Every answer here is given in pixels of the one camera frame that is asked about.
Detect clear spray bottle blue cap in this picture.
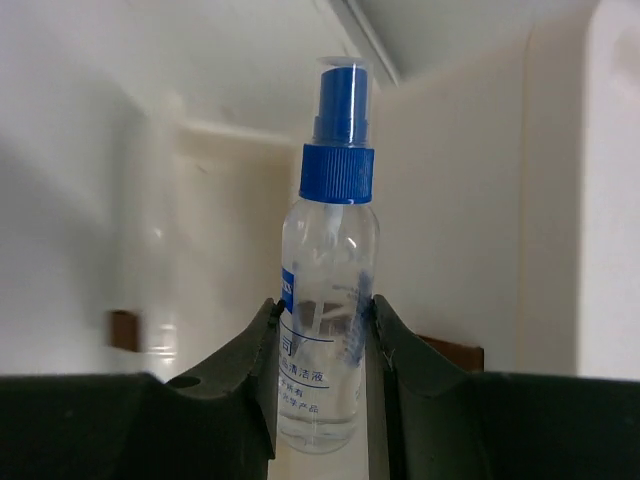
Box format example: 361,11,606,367
278,57,380,454

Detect white three-drawer cabinet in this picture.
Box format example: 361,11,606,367
0,0,640,386

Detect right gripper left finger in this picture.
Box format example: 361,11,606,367
1,299,284,479

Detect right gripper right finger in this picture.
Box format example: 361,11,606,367
366,296,639,479

